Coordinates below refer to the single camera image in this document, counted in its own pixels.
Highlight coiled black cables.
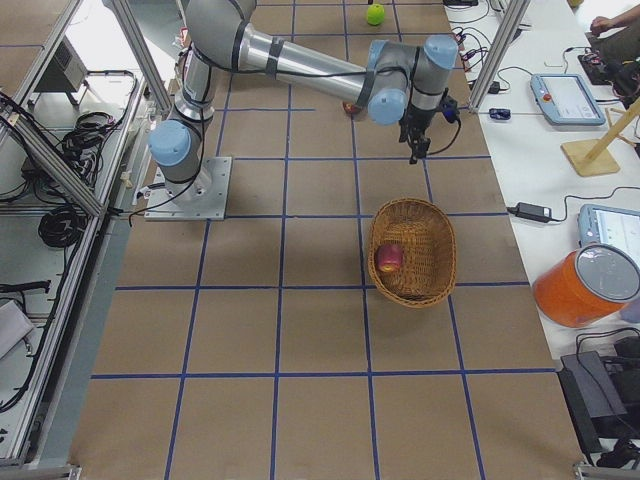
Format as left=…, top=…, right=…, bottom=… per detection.
left=38, top=203, right=87, bottom=249

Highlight dark red apple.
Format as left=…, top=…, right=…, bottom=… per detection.
left=342, top=101, right=362, bottom=115

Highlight blue teach pendant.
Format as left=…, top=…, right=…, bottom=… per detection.
left=530, top=74, right=606, bottom=126
left=577, top=204, right=639, bottom=255

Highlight red apple yellow top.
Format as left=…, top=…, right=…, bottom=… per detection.
left=376, top=243, right=404, bottom=273

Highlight black power adapter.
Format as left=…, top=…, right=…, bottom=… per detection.
left=507, top=202, right=553, bottom=223

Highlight aluminium frame post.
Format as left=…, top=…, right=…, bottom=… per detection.
left=468, top=0, right=530, bottom=113

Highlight brown wicker basket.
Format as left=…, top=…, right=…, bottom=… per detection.
left=367, top=198, right=457, bottom=309

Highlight green apple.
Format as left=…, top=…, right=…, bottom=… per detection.
left=366, top=3, right=385, bottom=26

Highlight small blue device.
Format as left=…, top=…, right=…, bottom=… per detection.
left=488, top=108, right=511, bottom=121

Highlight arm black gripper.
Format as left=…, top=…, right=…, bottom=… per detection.
left=399, top=87, right=459, bottom=165

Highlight orange bucket grey lid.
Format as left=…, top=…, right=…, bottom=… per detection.
left=533, top=243, right=639, bottom=328

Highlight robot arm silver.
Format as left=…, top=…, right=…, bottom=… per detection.
left=148, top=1, right=458, bottom=208

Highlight wooden stand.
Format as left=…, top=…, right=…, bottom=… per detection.
left=561, top=99, right=639, bottom=177

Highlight blue teach pendant near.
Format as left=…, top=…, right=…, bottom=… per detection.
left=577, top=204, right=639, bottom=255

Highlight blue teach pendant far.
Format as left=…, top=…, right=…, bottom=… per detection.
left=530, top=74, right=606, bottom=126

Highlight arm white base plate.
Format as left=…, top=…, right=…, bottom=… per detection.
left=143, top=156, right=232, bottom=221

